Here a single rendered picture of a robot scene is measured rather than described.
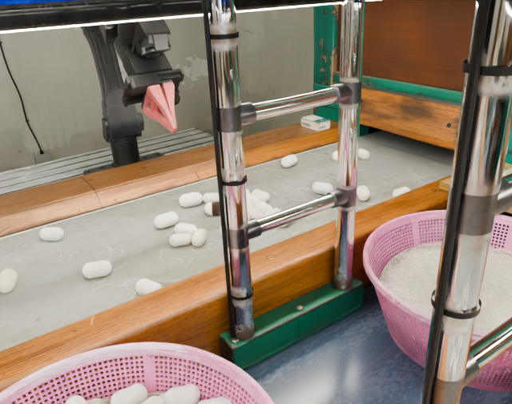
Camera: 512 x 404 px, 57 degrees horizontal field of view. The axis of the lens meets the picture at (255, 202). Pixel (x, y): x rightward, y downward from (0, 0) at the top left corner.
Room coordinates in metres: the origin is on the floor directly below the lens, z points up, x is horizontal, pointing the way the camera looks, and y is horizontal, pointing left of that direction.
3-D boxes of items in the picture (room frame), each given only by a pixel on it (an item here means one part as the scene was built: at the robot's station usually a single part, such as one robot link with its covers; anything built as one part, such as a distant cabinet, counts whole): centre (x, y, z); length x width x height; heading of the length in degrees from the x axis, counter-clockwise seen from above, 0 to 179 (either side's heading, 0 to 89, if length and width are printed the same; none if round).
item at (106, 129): (1.08, 0.30, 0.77); 0.09 x 0.06 x 0.06; 117
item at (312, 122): (1.04, -0.14, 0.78); 0.06 x 0.04 x 0.02; 33
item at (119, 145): (1.09, 0.31, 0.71); 0.20 x 0.07 x 0.08; 125
